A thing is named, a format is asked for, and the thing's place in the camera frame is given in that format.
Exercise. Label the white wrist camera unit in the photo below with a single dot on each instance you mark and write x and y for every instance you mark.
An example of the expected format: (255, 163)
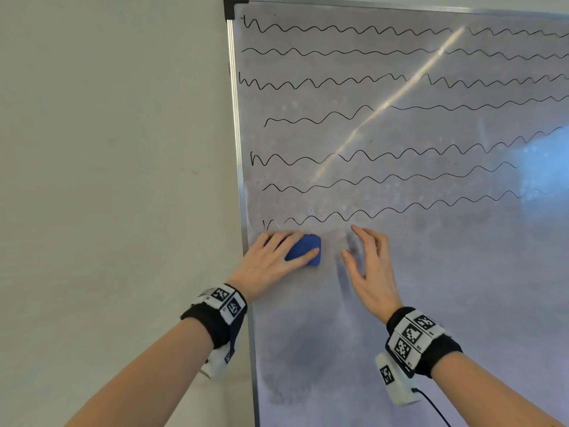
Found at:
(220, 364)
(395, 382)

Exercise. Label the white whiteboard with wavy lines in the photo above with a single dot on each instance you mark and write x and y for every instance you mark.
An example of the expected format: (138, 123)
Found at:
(400, 217)

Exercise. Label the person's right forearm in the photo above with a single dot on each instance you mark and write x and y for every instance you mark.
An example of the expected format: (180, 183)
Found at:
(489, 391)

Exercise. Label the blue whiteboard eraser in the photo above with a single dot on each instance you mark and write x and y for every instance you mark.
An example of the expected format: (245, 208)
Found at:
(306, 253)

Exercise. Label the person's left hand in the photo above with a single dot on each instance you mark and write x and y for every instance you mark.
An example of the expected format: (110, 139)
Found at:
(264, 271)

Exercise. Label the black wristband with marker tags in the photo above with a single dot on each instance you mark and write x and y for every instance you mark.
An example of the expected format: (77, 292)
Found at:
(431, 346)
(213, 317)

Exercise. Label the person's right hand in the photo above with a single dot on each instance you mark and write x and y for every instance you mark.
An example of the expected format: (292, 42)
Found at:
(378, 284)

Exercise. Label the person's left forearm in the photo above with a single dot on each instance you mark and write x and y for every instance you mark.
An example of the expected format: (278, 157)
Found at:
(142, 378)

